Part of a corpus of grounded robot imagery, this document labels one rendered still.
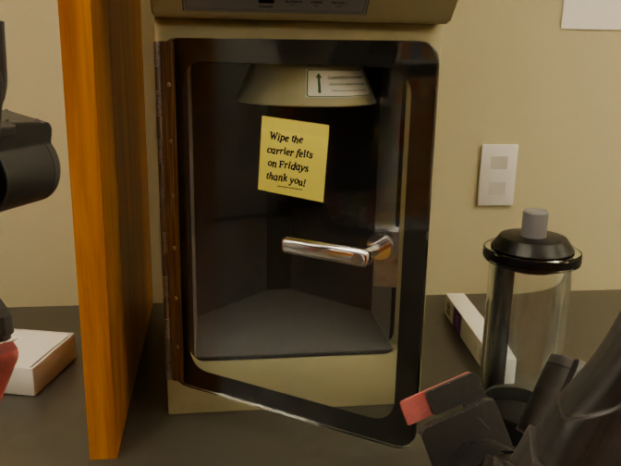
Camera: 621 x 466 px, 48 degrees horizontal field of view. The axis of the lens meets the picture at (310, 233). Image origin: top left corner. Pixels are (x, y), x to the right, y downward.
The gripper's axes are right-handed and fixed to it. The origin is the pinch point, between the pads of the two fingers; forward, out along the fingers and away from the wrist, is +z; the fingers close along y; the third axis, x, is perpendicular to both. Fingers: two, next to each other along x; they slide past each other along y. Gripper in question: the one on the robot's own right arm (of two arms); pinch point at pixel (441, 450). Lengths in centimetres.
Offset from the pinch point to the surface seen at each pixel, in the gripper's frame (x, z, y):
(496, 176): -43, 58, 22
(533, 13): -56, 49, 47
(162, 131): 12.7, 14.4, 39.1
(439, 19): -19.1, 8.0, 39.6
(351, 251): 1.3, -0.7, 19.8
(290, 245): 5.7, 3.0, 22.3
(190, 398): 20.5, 27.1, 9.7
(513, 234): -20.3, 12.8, 14.7
